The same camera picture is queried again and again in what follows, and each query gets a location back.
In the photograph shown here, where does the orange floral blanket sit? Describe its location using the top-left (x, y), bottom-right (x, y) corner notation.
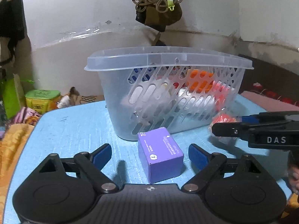
top-left (1, 118), bottom-right (38, 223)

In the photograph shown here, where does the person's right hand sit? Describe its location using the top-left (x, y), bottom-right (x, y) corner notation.
top-left (287, 164), bottom-right (299, 195)

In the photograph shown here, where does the translucent plastic basket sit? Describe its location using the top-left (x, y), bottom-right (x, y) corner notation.
top-left (85, 46), bottom-right (253, 141)

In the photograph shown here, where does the pink pillow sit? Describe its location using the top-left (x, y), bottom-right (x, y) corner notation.
top-left (241, 91), bottom-right (299, 112)

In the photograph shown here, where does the green paper bag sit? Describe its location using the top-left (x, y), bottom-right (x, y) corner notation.
top-left (1, 74), bottom-right (26, 119)

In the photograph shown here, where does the red white box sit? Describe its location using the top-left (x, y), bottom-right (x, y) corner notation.
top-left (212, 81), bottom-right (235, 111)

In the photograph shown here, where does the yellow box with green lid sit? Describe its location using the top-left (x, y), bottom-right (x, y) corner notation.
top-left (25, 90), bottom-right (61, 114)

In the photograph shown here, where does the orange cap bottle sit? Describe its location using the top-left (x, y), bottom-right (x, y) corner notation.
top-left (186, 69), bottom-right (214, 94)

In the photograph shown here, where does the brown hanging bag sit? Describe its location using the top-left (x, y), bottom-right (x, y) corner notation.
top-left (131, 0), bottom-right (182, 32)

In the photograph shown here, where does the dark headboard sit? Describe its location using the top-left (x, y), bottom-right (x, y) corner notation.
top-left (239, 54), bottom-right (298, 101)

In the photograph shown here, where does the purple cardboard box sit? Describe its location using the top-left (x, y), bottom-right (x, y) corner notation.
top-left (137, 127), bottom-right (184, 184)

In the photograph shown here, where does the black hanging garment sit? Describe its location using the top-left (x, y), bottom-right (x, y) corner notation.
top-left (1, 0), bottom-right (26, 67)

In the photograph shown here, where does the white grey plush toy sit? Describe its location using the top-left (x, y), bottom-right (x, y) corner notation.
top-left (121, 79), bottom-right (179, 125)

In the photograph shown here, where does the white pill bottle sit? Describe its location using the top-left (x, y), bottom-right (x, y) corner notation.
top-left (174, 88), bottom-right (215, 117)

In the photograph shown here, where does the small red packet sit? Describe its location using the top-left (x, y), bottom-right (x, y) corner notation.
top-left (208, 113), bottom-right (242, 145)

